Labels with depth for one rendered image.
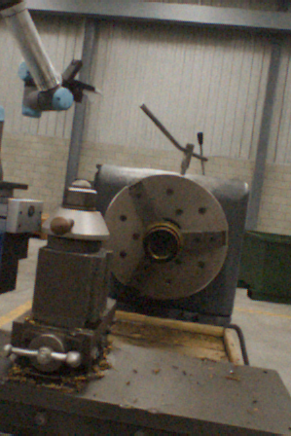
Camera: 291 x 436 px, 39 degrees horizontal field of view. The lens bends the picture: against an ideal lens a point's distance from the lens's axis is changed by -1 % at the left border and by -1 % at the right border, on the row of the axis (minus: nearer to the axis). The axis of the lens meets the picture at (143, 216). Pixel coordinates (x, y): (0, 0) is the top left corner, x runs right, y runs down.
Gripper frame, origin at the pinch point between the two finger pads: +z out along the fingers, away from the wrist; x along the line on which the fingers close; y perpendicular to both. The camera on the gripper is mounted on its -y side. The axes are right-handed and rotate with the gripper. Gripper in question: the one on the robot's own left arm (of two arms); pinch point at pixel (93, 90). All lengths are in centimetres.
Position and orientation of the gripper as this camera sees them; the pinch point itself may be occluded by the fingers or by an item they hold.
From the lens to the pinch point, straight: 182.8
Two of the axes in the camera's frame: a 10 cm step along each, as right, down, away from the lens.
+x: 7.7, 2.7, -5.8
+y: -2.4, 9.6, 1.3
